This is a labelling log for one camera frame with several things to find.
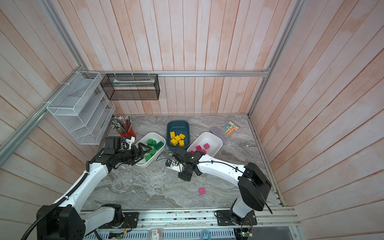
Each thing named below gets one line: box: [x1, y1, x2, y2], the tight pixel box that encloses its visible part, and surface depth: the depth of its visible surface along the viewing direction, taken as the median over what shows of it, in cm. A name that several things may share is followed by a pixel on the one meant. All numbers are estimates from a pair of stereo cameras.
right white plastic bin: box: [186, 131, 223, 158], surface depth 103 cm
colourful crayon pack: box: [223, 120, 240, 135], surface depth 113 cm
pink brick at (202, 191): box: [198, 187, 206, 195], surface depth 83 cm
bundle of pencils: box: [110, 116, 133, 134], surface depth 100 cm
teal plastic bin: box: [166, 120, 191, 151], surface depth 106 cm
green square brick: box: [147, 138, 154, 147], surface depth 103 cm
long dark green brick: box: [154, 141, 164, 151], surface depth 102 cm
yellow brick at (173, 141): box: [170, 138, 178, 146], surface depth 103 cm
